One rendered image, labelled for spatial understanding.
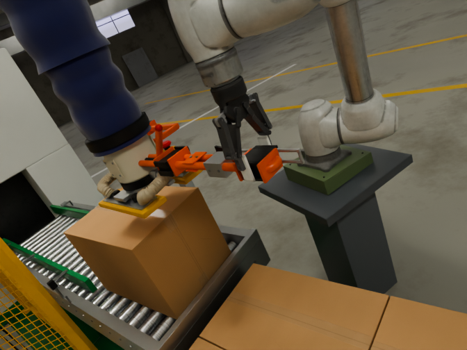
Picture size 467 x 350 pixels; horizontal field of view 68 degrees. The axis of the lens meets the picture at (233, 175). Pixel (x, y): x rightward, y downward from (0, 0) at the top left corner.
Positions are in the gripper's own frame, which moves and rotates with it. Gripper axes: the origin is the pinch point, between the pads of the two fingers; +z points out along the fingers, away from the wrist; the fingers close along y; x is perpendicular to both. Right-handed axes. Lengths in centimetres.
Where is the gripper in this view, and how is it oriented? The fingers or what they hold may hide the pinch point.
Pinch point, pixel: (257, 161)
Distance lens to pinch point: 82.4
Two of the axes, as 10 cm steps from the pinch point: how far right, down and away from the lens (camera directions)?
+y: -6.2, 5.5, -5.6
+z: 3.7, 8.3, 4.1
